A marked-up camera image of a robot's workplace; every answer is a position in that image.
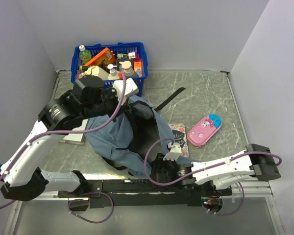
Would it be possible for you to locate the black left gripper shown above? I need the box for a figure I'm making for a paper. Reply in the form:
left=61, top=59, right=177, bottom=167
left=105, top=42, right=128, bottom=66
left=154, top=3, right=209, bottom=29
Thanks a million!
left=81, top=83, right=131, bottom=121

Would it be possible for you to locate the blue student backpack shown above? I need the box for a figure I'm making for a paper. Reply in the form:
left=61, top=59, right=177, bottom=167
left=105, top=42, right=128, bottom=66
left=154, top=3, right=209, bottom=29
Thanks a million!
left=84, top=94, right=201, bottom=178

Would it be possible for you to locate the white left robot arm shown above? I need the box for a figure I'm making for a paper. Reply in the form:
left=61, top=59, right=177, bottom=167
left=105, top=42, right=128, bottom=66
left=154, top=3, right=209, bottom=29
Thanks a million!
left=0, top=75, right=139, bottom=201

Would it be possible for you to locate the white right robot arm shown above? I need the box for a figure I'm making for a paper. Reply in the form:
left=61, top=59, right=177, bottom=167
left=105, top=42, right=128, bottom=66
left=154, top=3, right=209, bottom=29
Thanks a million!
left=148, top=143, right=282, bottom=195

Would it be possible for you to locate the cream pump bottle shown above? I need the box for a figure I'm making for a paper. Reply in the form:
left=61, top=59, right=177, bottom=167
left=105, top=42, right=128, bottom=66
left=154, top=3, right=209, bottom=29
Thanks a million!
left=107, top=64, right=122, bottom=80

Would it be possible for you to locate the grey pump bottle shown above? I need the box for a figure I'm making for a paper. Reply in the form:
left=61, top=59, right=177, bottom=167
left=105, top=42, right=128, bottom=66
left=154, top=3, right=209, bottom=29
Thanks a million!
left=119, top=60, right=139, bottom=78

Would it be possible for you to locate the floral Little Women book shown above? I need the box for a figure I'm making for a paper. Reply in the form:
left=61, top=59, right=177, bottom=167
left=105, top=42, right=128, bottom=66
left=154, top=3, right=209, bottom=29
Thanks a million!
left=169, top=123, right=189, bottom=158

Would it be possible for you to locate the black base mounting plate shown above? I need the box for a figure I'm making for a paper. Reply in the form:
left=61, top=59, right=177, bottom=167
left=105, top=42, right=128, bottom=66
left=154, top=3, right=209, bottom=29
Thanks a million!
left=57, top=178, right=232, bottom=209

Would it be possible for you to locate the black packaged item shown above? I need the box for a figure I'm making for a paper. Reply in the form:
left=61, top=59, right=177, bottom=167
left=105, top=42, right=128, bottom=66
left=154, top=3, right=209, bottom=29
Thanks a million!
left=116, top=52, right=129, bottom=66

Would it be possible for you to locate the orange snack box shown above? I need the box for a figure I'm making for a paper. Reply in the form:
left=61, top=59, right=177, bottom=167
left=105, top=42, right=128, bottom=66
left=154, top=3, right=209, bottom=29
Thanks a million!
left=85, top=47, right=116, bottom=67

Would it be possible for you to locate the white notebook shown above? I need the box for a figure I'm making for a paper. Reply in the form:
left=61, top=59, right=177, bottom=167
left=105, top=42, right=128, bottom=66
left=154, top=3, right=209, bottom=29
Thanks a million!
left=60, top=119, right=89, bottom=145

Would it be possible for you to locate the pink orange bottle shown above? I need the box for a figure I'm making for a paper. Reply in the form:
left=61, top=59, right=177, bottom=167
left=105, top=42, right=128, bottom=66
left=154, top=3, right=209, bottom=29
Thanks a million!
left=134, top=55, right=143, bottom=77

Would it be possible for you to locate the green drink bottle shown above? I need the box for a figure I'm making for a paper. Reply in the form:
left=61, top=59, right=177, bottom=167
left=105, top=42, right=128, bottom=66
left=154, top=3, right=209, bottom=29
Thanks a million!
left=78, top=45, right=92, bottom=65

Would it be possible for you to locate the pink cartoon pencil case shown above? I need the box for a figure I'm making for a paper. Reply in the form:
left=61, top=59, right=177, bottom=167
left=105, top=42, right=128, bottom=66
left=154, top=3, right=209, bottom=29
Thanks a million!
left=187, top=114, right=222, bottom=148

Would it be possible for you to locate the blue plastic shopping basket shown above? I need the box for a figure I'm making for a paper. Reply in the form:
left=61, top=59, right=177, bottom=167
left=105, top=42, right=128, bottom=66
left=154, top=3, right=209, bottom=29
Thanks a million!
left=71, top=42, right=148, bottom=96

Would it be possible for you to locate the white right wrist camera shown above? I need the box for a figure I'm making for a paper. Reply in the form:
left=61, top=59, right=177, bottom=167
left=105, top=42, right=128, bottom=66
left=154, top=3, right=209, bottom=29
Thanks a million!
left=163, top=142, right=182, bottom=161

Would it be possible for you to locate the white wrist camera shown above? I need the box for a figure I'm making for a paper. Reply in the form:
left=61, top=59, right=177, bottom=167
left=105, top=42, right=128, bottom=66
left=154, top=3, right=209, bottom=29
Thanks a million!
left=112, top=78, right=139, bottom=105
left=163, top=142, right=182, bottom=161

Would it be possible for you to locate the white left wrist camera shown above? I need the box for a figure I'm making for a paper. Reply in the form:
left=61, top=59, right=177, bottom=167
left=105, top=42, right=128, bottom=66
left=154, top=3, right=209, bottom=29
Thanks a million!
left=112, top=78, right=139, bottom=105

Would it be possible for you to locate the black backpack strap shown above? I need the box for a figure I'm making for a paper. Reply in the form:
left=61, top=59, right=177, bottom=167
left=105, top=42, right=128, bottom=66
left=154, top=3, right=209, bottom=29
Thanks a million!
left=154, top=87, right=186, bottom=111

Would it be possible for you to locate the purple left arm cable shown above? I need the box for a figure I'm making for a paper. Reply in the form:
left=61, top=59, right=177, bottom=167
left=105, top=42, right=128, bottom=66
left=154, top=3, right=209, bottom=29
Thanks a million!
left=0, top=70, right=127, bottom=223

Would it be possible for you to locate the aluminium front rail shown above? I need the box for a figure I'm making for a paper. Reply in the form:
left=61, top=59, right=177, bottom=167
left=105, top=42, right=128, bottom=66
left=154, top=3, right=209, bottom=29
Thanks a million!
left=15, top=179, right=272, bottom=201

